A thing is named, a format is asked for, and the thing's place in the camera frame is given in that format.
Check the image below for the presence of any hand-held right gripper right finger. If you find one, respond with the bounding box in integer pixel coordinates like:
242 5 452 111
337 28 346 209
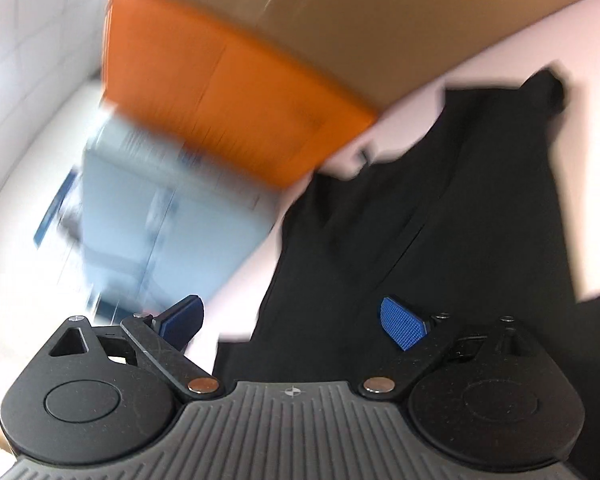
362 296 537 402

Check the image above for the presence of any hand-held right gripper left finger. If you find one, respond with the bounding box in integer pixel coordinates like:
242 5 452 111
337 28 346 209
49 295 222 403

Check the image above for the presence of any black garment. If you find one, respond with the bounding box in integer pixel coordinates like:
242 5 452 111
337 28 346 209
212 62 600 386

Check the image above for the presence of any white box with blue print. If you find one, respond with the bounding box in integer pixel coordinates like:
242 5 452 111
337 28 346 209
77 112 283 323

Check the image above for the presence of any blue and white poster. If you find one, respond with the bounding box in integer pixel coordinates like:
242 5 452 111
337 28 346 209
32 170 81 250

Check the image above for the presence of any orange box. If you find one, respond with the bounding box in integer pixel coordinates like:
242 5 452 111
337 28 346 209
100 0 381 192

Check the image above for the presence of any brown cardboard box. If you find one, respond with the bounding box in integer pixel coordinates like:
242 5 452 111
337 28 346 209
127 0 600 113

